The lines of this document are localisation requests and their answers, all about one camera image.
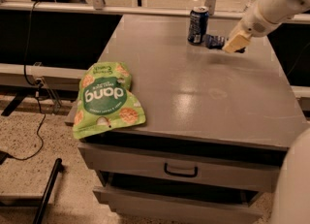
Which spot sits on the blue rxbar blueberry wrapper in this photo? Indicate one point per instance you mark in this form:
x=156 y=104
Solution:
x=217 y=42

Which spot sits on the upper grey drawer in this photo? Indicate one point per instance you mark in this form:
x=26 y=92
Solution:
x=150 y=163

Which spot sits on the lower grey drawer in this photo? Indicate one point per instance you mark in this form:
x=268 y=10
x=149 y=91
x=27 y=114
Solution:
x=174 y=209

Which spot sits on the grey drawer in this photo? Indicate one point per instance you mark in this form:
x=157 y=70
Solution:
x=174 y=209
x=150 y=163

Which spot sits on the green dang chips bag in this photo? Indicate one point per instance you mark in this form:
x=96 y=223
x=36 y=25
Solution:
x=105 y=102

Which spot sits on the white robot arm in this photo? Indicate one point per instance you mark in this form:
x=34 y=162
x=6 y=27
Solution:
x=291 y=204

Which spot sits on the black metal leg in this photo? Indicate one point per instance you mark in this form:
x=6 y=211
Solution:
x=57 y=168

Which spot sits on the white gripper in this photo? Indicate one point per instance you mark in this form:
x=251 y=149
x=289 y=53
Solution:
x=253 y=25

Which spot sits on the blue pepsi can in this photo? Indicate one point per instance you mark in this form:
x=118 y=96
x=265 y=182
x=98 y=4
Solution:
x=198 y=25

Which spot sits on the black drawer handle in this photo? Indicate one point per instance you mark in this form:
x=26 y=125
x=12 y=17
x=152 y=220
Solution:
x=180 y=172

